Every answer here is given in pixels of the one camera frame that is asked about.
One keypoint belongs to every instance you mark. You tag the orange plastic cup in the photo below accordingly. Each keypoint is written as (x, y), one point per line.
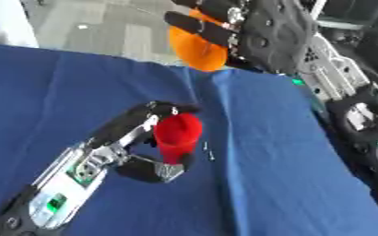
(197, 49)

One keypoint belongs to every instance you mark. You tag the red plastic cup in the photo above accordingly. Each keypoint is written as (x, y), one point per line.
(176, 132)

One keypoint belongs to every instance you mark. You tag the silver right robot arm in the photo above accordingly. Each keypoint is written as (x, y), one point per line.
(353, 101)

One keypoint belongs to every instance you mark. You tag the small silver screw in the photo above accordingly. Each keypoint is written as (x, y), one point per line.
(205, 145)
(211, 156)

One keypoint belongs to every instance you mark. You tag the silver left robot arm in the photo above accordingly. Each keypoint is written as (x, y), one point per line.
(57, 190)

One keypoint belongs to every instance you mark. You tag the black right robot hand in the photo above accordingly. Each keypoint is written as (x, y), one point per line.
(262, 30)

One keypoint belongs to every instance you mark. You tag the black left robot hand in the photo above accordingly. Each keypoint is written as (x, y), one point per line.
(123, 123)

